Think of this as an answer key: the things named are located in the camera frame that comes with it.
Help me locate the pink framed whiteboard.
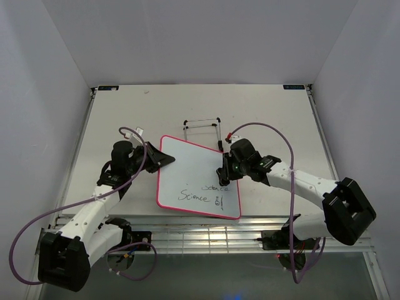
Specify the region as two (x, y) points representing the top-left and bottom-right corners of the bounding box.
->
(156, 135), (241, 220)

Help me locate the left blue table label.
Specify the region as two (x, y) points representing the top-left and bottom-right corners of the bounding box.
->
(97, 86), (119, 91)

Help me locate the purple cable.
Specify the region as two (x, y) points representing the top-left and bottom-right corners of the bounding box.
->
(229, 122), (326, 284)
(8, 126), (158, 286)

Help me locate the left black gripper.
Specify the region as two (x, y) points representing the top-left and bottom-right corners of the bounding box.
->
(127, 141), (176, 176)

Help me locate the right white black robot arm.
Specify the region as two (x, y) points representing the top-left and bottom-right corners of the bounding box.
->
(216, 139), (376, 249)

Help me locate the black wire easel stand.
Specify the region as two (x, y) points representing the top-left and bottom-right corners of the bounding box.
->
(182, 117), (224, 153)

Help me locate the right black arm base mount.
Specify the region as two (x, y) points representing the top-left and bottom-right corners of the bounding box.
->
(256, 230), (317, 252)

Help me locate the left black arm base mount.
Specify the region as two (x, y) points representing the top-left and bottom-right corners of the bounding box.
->
(126, 231), (152, 253)

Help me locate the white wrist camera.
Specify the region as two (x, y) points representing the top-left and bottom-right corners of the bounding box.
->
(124, 127), (144, 148)
(225, 132), (242, 144)

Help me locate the aluminium table frame rail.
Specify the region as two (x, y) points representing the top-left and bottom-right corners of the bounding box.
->
(36, 215), (374, 254)

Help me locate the right blue table label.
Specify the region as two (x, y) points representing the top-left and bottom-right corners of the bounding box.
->
(282, 84), (305, 90)

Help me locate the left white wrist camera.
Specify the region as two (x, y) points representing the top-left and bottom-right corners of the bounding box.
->
(124, 127), (144, 148)

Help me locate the blue table label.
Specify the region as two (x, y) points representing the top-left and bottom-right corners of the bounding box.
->
(97, 86), (119, 91)
(282, 84), (305, 90)

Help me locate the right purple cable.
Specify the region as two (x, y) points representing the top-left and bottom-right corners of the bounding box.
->
(229, 122), (326, 284)

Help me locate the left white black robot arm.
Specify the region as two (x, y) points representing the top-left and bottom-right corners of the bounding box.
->
(37, 141), (175, 292)

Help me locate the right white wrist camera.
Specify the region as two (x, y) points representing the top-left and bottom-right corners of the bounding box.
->
(225, 132), (242, 144)

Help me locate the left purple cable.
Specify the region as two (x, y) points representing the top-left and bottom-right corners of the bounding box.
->
(8, 126), (158, 286)

